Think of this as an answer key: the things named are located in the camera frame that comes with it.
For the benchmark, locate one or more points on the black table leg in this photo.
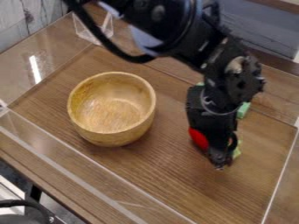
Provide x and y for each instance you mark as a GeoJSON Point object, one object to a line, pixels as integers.
{"type": "Point", "coordinates": [35, 193]}

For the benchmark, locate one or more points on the wooden bowl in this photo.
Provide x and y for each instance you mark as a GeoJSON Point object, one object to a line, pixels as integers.
{"type": "Point", "coordinates": [111, 108]}

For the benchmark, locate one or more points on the clear acrylic tray wall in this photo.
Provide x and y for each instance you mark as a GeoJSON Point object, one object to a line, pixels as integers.
{"type": "Point", "coordinates": [87, 188]}

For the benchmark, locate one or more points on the green rectangular block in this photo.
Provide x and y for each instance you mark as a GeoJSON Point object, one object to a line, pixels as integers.
{"type": "Point", "coordinates": [243, 110]}

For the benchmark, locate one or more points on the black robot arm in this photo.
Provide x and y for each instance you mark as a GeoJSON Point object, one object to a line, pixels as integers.
{"type": "Point", "coordinates": [181, 29]}

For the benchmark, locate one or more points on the red plush strawberry toy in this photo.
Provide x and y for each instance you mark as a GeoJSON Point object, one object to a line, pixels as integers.
{"type": "Point", "coordinates": [203, 144]}

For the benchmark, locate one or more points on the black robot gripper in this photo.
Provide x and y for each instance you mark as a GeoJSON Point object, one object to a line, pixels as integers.
{"type": "Point", "coordinates": [216, 127]}

